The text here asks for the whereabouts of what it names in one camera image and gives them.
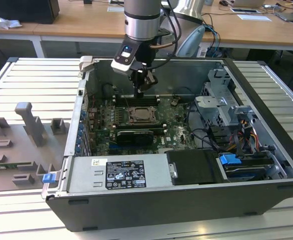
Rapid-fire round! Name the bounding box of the silver topped CPU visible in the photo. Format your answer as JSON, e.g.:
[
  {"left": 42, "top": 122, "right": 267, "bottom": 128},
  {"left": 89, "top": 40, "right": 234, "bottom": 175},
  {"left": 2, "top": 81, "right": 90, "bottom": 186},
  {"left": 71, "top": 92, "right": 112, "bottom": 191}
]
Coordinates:
[{"left": 135, "top": 110, "right": 151, "bottom": 120}]

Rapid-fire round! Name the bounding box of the black RAM slot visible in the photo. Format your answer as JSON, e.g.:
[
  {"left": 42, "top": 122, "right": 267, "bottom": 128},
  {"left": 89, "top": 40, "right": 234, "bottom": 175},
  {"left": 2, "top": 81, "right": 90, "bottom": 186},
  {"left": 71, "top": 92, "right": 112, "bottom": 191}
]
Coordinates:
[
  {"left": 96, "top": 126, "right": 168, "bottom": 131},
  {"left": 96, "top": 122, "right": 168, "bottom": 127},
  {"left": 96, "top": 124, "right": 168, "bottom": 129},
  {"left": 96, "top": 128, "right": 168, "bottom": 133},
  {"left": 115, "top": 101, "right": 160, "bottom": 106},
  {"left": 115, "top": 97, "right": 160, "bottom": 101},
  {"left": 115, "top": 95, "right": 160, "bottom": 99},
  {"left": 115, "top": 99, "right": 160, "bottom": 104}
]

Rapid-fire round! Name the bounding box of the CPU socket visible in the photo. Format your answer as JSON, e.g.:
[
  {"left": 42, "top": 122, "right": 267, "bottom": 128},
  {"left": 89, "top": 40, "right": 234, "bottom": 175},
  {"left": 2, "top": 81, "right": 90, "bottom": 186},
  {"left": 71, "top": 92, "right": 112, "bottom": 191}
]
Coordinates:
[{"left": 127, "top": 106, "right": 160, "bottom": 125}]

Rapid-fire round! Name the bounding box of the pale blue teach pendant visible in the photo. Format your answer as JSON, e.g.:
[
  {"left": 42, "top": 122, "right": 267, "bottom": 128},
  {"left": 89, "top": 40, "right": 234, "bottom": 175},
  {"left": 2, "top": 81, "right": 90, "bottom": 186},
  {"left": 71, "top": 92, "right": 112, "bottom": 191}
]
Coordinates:
[{"left": 175, "top": 24, "right": 206, "bottom": 58}]

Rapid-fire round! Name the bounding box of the light wooden desk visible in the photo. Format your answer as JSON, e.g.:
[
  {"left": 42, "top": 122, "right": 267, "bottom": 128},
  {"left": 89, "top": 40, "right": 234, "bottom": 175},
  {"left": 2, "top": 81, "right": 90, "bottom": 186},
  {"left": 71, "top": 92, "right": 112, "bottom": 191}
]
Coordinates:
[
  {"left": 198, "top": 0, "right": 293, "bottom": 51},
  {"left": 0, "top": 0, "right": 127, "bottom": 60}
]

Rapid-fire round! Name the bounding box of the black graphics card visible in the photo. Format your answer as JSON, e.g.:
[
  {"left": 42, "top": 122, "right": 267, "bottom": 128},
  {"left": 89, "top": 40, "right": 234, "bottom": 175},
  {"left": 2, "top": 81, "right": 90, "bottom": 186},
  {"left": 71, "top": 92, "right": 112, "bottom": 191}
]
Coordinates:
[{"left": 115, "top": 129, "right": 154, "bottom": 146}]

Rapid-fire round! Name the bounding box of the green motherboard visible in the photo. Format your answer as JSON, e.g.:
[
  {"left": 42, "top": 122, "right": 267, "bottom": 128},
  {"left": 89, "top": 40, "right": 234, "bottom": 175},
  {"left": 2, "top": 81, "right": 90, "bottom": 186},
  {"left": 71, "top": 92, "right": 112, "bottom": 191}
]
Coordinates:
[{"left": 87, "top": 96, "right": 200, "bottom": 156}]

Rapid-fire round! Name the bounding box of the silver metal disk cage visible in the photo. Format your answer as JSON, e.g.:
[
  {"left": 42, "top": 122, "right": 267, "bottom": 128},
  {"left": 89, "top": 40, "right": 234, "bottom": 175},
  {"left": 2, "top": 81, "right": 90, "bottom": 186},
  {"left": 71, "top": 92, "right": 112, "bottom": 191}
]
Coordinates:
[{"left": 195, "top": 68, "right": 256, "bottom": 128}]

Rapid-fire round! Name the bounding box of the silver laptop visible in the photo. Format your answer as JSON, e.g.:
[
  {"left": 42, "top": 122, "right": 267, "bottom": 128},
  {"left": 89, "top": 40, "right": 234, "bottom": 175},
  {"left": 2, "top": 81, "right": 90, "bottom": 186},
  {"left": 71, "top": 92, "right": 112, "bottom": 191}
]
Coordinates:
[{"left": 232, "top": 0, "right": 265, "bottom": 8}]

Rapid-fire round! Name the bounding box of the black plastic shroud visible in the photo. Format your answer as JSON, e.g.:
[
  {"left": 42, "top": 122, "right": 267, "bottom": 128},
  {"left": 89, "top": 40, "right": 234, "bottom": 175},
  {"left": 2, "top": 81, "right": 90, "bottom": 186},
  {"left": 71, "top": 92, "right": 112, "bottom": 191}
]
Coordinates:
[{"left": 165, "top": 149, "right": 225, "bottom": 186}]

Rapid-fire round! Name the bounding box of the hard disk in blue carrier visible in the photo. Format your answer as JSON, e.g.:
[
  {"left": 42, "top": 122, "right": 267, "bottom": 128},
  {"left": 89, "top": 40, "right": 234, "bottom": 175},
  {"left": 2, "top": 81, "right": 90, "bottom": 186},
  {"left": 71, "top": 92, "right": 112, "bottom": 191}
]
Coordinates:
[{"left": 217, "top": 152, "right": 274, "bottom": 182}]

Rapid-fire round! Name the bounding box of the black box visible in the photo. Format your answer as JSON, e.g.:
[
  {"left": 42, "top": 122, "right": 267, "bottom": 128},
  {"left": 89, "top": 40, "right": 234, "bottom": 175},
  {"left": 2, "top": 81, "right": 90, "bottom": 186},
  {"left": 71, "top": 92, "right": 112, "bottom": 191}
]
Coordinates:
[{"left": 0, "top": 0, "right": 60, "bottom": 25}]

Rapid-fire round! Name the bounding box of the silver power supply with label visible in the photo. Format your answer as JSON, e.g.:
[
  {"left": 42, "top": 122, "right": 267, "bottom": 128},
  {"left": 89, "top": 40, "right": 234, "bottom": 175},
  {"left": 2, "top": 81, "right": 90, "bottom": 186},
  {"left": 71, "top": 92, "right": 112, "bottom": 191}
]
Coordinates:
[{"left": 67, "top": 153, "right": 175, "bottom": 193}]

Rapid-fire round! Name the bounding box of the crumpled white paper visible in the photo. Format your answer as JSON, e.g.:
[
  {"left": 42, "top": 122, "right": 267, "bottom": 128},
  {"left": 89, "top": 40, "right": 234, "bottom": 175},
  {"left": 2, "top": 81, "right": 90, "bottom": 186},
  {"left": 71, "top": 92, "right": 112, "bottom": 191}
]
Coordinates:
[{"left": 0, "top": 13, "right": 23, "bottom": 30}]

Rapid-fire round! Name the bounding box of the grey closed laptop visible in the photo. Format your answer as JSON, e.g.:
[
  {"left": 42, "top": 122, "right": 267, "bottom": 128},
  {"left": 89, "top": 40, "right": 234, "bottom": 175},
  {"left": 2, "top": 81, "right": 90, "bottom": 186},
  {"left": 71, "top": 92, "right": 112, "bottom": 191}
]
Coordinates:
[{"left": 273, "top": 9, "right": 293, "bottom": 22}]

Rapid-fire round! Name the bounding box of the grey parts rack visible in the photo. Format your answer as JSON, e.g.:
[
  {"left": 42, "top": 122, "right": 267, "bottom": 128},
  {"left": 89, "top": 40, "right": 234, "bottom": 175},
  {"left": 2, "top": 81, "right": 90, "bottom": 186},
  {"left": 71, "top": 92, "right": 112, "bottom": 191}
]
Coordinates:
[{"left": 0, "top": 101, "right": 71, "bottom": 193}]

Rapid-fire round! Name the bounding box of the blue plastic latch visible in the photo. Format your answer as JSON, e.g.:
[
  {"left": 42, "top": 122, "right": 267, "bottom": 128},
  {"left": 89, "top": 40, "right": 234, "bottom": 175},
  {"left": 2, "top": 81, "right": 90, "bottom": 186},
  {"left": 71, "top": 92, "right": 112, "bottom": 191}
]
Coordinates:
[{"left": 43, "top": 173, "right": 56, "bottom": 185}]

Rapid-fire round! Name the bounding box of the black and silver PC case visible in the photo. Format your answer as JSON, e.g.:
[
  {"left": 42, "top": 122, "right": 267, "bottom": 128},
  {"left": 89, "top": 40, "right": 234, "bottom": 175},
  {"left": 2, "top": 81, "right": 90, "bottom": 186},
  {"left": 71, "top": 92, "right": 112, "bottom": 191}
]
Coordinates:
[{"left": 41, "top": 56, "right": 293, "bottom": 232}]

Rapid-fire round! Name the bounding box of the green RAM stick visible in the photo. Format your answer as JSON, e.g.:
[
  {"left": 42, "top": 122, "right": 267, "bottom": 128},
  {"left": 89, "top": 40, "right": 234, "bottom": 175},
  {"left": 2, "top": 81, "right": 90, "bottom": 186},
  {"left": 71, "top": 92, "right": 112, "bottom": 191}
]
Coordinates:
[{"left": 0, "top": 163, "right": 21, "bottom": 170}]

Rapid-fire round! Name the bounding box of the copper coloured cable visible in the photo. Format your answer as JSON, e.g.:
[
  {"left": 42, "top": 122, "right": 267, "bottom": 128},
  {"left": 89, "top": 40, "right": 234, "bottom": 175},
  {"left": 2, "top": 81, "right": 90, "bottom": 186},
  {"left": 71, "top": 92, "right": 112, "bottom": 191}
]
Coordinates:
[{"left": 149, "top": 41, "right": 175, "bottom": 50}]

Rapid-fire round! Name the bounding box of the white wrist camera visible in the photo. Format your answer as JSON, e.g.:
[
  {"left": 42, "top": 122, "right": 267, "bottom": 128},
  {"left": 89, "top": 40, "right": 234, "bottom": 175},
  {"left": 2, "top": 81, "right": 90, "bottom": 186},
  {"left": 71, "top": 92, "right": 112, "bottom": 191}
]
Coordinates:
[{"left": 110, "top": 37, "right": 142, "bottom": 76}]

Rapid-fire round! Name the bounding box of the black camera cable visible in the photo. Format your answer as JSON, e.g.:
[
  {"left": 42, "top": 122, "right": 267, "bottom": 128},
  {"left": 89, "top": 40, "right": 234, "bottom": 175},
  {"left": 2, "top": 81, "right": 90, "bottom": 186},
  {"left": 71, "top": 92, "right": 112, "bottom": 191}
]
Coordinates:
[{"left": 143, "top": 0, "right": 182, "bottom": 72}]

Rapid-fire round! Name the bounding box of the blue cable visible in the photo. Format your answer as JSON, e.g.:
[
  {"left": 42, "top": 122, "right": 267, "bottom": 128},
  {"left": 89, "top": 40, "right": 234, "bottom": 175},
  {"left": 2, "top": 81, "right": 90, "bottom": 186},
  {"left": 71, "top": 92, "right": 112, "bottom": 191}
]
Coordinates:
[{"left": 203, "top": 23, "right": 222, "bottom": 59}]

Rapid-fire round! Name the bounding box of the red yellow black wire bundle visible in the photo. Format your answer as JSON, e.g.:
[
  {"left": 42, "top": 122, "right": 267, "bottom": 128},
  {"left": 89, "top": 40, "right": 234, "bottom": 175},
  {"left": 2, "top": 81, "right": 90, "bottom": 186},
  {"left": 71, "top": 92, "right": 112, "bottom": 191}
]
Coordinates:
[{"left": 232, "top": 119, "right": 261, "bottom": 157}]

